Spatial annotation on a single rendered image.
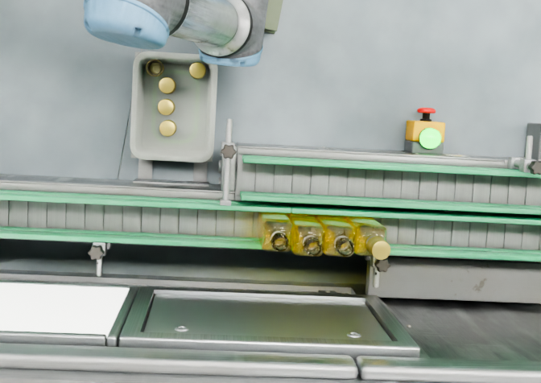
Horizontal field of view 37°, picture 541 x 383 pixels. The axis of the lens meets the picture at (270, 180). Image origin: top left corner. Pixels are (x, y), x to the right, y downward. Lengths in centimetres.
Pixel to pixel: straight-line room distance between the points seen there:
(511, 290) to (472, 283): 9
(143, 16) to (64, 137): 75
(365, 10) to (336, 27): 7
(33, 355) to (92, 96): 74
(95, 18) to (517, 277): 108
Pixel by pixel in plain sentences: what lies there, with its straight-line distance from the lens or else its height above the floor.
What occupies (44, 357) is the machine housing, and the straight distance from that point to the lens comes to 121.
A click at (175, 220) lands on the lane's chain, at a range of 166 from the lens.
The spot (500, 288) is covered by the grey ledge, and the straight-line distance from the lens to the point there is 179.
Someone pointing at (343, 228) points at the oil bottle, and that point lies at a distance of 148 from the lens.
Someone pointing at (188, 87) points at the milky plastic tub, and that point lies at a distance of 175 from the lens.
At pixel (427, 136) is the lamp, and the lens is 173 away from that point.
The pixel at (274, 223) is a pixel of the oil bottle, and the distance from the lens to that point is 147.
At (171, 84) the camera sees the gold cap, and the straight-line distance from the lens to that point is 171.
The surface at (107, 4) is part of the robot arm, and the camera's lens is 110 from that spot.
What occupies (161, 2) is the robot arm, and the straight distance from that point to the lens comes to 111.
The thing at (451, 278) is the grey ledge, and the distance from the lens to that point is 176.
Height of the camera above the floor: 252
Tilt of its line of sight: 83 degrees down
